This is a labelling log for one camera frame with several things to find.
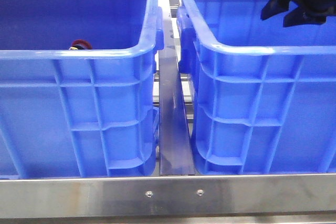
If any red push button switch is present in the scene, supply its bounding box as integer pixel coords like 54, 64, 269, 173
69, 39, 92, 50

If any right blue plastic bin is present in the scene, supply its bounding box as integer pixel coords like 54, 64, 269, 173
177, 0, 335, 175

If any blue plastic bin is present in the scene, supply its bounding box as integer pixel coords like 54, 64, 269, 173
177, 0, 335, 175
1, 0, 164, 180

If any steel divider bar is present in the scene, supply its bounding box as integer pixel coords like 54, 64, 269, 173
159, 8, 195, 176

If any left blue plastic bin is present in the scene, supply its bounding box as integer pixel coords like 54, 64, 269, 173
1, 0, 164, 180

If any steel front rail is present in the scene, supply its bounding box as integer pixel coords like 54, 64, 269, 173
1, 174, 335, 219

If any right rail screw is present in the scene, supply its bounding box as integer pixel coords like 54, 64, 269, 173
196, 189, 204, 196

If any rail screw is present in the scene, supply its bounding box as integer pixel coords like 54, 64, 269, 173
145, 191, 153, 198
196, 189, 204, 196

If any left rail screw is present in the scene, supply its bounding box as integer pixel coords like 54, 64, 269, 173
145, 191, 153, 198

